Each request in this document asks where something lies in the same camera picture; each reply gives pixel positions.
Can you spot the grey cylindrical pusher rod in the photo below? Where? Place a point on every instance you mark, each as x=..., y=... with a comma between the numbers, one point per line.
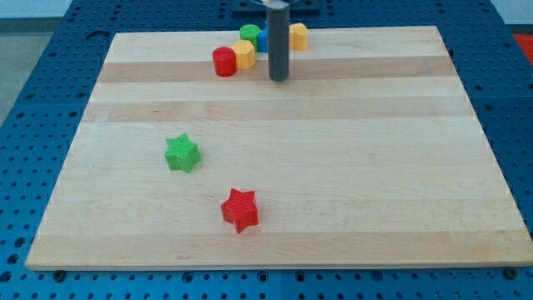
x=277, y=18

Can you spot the blue triangle block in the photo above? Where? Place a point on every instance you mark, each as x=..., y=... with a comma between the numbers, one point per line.
x=262, y=41

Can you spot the green star block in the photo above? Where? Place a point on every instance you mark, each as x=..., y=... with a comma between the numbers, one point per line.
x=182, y=153

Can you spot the red star block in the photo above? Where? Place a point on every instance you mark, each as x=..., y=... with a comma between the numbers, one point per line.
x=240, y=210

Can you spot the yellow pentagon block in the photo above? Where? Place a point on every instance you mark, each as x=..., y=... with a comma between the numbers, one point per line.
x=298, y=35

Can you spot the green cylinder block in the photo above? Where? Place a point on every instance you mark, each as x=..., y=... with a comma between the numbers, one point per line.
x=250, y=32

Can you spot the yellow hexagon block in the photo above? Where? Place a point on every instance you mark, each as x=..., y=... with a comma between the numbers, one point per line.
x=244, y=53

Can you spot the red cylinder block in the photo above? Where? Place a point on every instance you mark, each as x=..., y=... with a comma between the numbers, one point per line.
x=224, y=61

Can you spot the wooden board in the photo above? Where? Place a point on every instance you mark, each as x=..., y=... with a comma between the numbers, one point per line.
x=370, y=155

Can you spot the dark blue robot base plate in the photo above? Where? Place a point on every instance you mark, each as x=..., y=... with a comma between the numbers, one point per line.
x=247, y=7

